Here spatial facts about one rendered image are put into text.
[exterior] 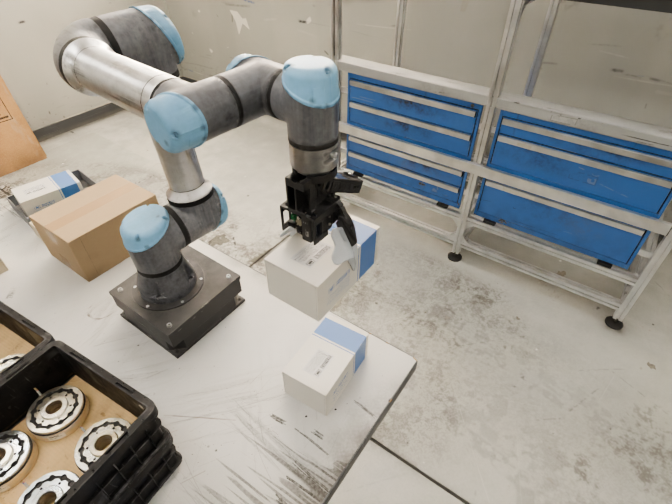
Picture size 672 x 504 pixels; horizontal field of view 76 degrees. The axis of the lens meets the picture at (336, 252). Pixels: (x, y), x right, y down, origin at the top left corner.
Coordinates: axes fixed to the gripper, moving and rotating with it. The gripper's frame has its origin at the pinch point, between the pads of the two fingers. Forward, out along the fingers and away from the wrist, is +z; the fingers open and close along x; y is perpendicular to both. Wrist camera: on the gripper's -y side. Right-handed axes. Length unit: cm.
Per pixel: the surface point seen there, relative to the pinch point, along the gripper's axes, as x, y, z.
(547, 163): 17, -139, 42
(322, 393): 5.8, 9.6, 31.6
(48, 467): -25, 53, 27
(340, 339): 0.7, -4.6, 31.7
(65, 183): -122, -3, 32
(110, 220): -79, 4, 25
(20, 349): -56, 43, 28
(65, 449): -25, 49, 27
